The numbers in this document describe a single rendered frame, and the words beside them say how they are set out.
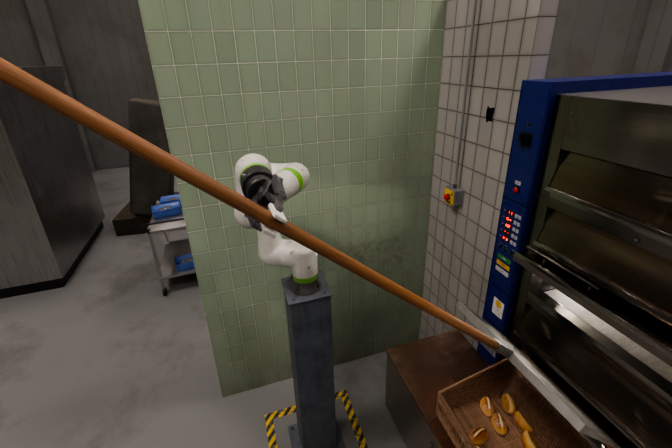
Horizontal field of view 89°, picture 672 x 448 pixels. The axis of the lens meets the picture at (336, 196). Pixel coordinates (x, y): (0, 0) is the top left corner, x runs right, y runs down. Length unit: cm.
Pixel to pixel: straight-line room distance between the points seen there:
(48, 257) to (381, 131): 374
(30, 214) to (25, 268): 62
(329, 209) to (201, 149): 84
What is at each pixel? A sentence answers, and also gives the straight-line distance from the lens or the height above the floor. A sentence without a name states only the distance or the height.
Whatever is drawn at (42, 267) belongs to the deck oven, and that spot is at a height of 30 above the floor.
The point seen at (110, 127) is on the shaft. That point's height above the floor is 217.
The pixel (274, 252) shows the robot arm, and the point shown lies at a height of 142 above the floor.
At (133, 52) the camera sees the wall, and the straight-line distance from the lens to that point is 907.
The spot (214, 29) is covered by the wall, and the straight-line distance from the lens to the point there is 195.
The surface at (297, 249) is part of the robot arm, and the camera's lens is 162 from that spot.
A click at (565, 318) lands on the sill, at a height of 118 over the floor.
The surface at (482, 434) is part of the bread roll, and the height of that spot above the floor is 64.
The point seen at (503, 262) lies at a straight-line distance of 201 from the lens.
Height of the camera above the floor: 227
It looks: 22 degrees down
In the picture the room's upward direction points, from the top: 2 degrees counter-clockwise
